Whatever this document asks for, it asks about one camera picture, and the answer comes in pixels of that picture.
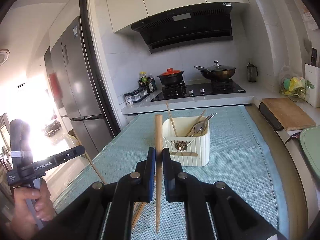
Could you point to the cream ribbed utensil holder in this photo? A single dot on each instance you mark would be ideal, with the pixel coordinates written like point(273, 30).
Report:
point(197, 152)

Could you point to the black range hood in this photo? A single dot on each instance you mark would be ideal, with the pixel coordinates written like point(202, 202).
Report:
point(185, 27)

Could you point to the black door frame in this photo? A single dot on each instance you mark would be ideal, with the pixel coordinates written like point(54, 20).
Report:
point(100, 80)

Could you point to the plastic bag with yellow contents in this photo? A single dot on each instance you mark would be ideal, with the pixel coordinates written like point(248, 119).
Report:
point(295, 85)

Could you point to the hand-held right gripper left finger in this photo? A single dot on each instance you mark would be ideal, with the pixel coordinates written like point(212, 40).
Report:
point(151, 175)

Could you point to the steel spoon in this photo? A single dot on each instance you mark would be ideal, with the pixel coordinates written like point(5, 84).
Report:
point(198, 127)

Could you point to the wall calendar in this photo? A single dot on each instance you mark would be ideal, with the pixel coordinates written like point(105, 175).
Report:
point(310, 18)

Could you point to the dark sauce bottle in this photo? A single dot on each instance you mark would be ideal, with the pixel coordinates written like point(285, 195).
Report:
point(151, 85)

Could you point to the yellow cap sauce bottle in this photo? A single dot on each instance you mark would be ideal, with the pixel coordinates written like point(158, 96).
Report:
point(143, 80)

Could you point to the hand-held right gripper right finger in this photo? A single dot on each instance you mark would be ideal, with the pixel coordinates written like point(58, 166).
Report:
point(167, 177)

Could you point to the dark glass kettle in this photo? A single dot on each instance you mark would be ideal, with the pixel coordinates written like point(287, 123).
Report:
point(252, 73)

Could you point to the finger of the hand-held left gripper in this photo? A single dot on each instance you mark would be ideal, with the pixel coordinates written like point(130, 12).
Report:
point(71, 153)

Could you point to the black gas stove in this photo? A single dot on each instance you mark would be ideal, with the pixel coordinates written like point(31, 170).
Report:
point(200, 91)

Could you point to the white patterned jar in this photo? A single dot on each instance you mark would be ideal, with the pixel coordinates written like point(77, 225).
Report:
point(128, 100)

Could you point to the dark wok with glass lid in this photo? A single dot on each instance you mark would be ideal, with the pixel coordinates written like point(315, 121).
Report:
point(217, 72)

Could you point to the steel fork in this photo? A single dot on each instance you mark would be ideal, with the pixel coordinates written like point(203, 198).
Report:
point(211, 117)

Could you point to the grey steel refrigerator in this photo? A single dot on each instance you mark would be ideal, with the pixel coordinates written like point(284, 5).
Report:
point(82, 80)

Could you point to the round ceiling light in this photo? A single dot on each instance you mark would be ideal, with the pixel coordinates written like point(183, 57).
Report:
point(3, 56)

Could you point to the person's left hand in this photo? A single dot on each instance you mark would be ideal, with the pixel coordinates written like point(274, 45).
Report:
point(25, 195)

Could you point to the light blue textured mat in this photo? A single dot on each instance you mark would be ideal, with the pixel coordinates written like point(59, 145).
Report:
point(225, 175)

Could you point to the wooden cutting board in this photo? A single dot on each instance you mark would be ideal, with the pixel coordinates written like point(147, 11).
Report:
point(290, 113)

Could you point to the spice jar set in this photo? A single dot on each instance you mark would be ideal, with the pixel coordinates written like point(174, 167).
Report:
point(140, 95)

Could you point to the green pan lid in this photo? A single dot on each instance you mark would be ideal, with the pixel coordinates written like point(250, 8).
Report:
point(311, 152)

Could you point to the black pot with red lid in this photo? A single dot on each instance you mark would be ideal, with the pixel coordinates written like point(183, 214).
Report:
point(171, 77)

